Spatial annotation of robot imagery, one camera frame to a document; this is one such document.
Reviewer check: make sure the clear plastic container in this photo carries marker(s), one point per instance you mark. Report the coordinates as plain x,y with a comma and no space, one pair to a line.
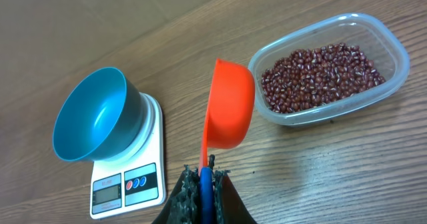
371,35

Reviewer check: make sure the red beans in container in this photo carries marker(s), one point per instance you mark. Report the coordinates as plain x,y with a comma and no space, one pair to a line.
312,78

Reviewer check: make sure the red scoop blue handle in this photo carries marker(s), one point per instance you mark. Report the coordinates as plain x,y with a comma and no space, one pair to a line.
227,120

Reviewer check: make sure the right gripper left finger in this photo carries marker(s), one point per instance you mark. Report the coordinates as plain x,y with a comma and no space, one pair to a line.
183,205

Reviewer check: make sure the white kitchen scale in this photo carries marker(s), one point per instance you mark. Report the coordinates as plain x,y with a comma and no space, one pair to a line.
135,178

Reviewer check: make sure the blue bowl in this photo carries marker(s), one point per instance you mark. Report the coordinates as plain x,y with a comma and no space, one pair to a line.
99,119

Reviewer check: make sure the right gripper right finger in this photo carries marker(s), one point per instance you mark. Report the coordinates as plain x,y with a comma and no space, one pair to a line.
229,207

